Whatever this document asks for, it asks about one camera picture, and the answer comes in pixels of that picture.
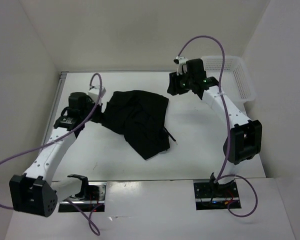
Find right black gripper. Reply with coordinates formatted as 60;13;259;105
166;69;194;96

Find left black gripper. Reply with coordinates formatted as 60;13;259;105
81;95;114;126

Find black shorts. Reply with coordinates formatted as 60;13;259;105
101;90;176;161

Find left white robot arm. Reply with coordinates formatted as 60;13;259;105
9;87;106;217

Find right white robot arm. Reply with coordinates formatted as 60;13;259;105
167;56;262;198

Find white plastic basket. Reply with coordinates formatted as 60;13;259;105
201;55;256;103

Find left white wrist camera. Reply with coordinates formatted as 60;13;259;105
88;85;106;105

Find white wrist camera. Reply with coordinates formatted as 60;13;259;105
173;56;188;76
88;85;106;105

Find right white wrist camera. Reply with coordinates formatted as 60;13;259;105
173;56;188;76

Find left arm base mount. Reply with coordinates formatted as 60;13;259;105
53;179;107;213

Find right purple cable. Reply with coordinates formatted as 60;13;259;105
176;35;259;218

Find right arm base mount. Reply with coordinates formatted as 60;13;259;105
193;179;242;211

